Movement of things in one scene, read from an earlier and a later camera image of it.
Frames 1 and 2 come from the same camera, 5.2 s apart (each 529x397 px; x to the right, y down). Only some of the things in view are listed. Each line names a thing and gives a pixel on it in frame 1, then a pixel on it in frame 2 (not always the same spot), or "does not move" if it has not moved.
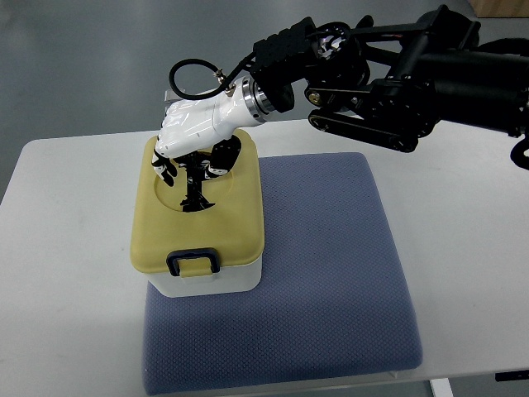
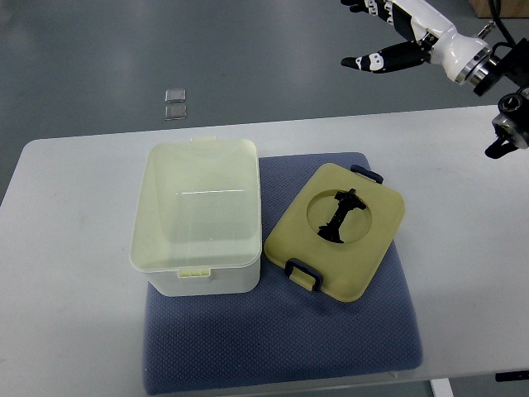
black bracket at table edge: [512, 375] does not move
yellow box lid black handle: [197, 244] → [335, 233]
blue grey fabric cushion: [333, 301] does not move
